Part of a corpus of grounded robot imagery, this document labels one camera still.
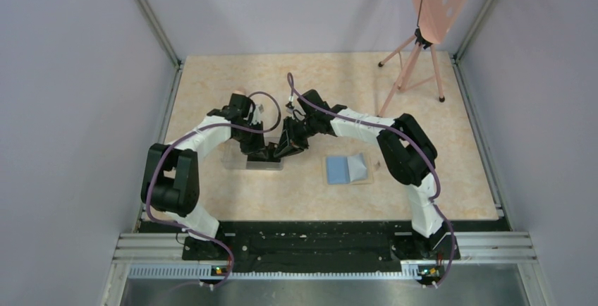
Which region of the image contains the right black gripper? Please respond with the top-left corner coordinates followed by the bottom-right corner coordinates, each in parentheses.
top-left (274, 116), bottom-right (319, 160)

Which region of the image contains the clear plastic card box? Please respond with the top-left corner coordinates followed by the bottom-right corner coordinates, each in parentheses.
top-left (221, 137), bottom-right (283, 171)

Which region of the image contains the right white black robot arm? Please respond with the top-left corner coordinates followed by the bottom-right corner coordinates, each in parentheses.
top-left (274, 90), bottom-right (449, 258)

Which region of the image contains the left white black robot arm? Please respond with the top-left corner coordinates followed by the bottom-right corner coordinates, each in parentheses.
top-left (140, 92), bottom-right (281, 259)

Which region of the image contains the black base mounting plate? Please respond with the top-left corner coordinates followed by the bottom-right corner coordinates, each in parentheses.
top-left (182, 221), bottom-right (460, 274)

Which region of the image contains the pink tripod music stand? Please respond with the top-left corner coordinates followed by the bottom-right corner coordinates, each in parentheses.
top-left (377, 0), bottom-right (467, 116)

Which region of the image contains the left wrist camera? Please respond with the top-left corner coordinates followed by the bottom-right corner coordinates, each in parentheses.
top-left (251, 104), bottom-right (264, 125)

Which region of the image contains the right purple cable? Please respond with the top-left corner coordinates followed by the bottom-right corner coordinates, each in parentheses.
top-left (286, 72), bottom-right (456, 289)

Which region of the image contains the aluminium frame rail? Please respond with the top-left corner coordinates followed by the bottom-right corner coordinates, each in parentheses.
top-left (110, 231), bottom-right (537, 281)

